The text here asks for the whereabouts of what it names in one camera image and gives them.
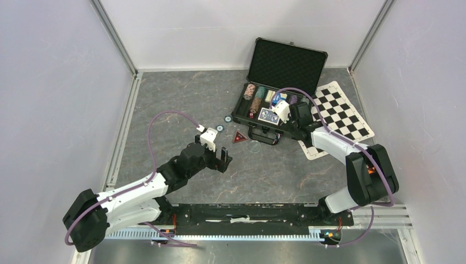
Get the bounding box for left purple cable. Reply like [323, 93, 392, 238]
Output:
[64, 111, 204, 249]

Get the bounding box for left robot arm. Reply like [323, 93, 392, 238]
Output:
[62, 135, 233, 252]

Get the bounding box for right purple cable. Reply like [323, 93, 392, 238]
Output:
[272, 87, 396, 249]

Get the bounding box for green chip stack in case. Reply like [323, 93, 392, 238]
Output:
[254, 86, 267, 99]

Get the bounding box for black poker set case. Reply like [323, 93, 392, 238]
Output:
[231, 37, 328, 145]

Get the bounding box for purple chip stack in case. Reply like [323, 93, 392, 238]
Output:
[289, 95, 299, 105]

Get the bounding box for clear round dealer button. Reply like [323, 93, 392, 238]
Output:
[248, 140, 262, 153]

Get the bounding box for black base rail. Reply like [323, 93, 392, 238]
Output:
[153, 203, 354, 235]

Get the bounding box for blue playing card deck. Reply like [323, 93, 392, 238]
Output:
[258, 107, 280, 125]

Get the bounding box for orange chip stack in case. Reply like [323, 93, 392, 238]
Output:
[249, 97, 262, 114]

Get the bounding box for purple cable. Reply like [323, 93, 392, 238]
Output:
[64, 111, 204, 249]
[272, 87, 396, 249]

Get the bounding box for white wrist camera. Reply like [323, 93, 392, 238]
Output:
[271, 100, 290, 123]
[197, 125, 219, 152]

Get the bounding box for red triangle all-in button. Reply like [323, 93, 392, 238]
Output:
[232, 131, 248, 144]

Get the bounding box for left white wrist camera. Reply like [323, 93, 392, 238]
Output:
[197, 125, 219, 152]

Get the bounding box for blue card box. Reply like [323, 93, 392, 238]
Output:
[265, 90, 288, 106]

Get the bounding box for black white checkered mat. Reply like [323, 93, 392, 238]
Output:
[313, 81, 375, 142]

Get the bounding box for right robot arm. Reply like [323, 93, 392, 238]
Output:
[287, 102, 400, 224]

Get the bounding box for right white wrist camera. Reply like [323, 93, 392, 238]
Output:
[271, 100, 290, 123]

